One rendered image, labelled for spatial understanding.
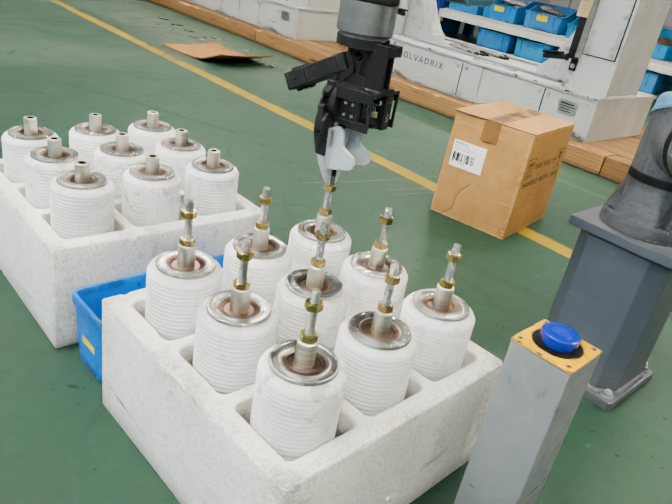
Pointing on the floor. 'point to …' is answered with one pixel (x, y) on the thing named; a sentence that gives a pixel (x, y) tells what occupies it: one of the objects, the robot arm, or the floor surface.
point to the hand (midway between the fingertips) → (327, 173)
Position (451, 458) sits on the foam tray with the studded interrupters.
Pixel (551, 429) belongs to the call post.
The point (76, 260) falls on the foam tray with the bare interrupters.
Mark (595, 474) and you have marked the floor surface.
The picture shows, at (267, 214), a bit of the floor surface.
